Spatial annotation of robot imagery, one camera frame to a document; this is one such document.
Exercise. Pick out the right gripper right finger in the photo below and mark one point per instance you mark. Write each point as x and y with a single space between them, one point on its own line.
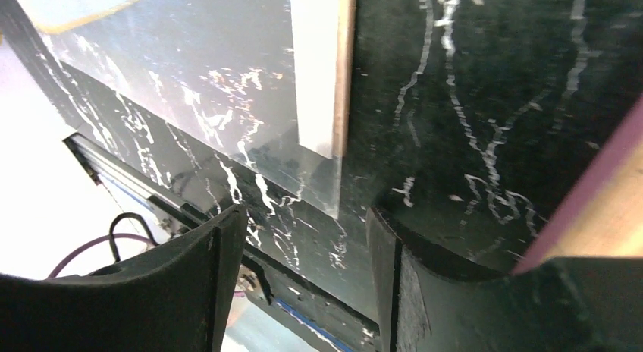
431 299

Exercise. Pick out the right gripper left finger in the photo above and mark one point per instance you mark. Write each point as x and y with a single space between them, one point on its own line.
174 297

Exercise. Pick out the pink wooden picture frame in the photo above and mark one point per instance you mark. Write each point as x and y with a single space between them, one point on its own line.
602 214

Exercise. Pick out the clear acrylic sheet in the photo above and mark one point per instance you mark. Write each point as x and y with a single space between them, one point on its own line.
220 70

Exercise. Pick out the seascape photo on board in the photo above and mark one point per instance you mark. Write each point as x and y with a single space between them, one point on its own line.
322 41

